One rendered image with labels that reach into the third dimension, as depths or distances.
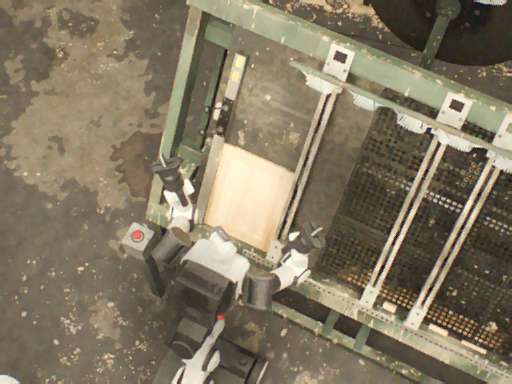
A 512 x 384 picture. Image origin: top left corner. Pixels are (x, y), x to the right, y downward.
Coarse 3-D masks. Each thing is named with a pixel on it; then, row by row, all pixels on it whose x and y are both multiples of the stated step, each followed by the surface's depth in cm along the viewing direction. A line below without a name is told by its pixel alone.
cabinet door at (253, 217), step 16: (224, 144) 340; (224, 160) 344; (240, 160) 341; (256, 160) 338; (224, 176) 348; (240, 176) 345; (256, 176) 342; (272, 176) 339; (288, 176) 335; (224, 192) 353; (240, 192) 350; (256, 192) 346; (272, 192) 343; (208, 208) 360; (224, 208) 357; (240, 208) 354; (256, 208) 350; (272, 208) 347; (224, 224) 361; (240, 224) 358; (256, 224) 355; (272, 224) 351; (256, 240) 358
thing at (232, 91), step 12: (240, 72) 318; (228, 84) 323; (240, 84) 324; (228, 96) 326; (216, 144) 339; (216, 156) 342; (216, 168) 346; (204, 180) 351; (204, 192) 354; (204, 204) 357; (204, 216) 363
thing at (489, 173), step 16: (496, 144) 284; (496, 160) 278; (480, 176) 297; (496, 176) 294; (480, 192) 303; (464, 208) 305; (464, 224) 312; (448, 240) 314; (448, 256) 322; (432, 272) 324; (432, 288) 330; (416, 304) 335; (416, 320) 338
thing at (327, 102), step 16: (336, 48) 290; (336, 64) 293; (336, 96) 306; (320, 112) 309; (320, 128) 313; (304, 144) 319; (320, 144) 321; (304, 160) 323; (304, 176) 326; (288, 192) 333; (288, 208) 340; (288, 224) 341; (272, 240) 348; (272, 256) 352
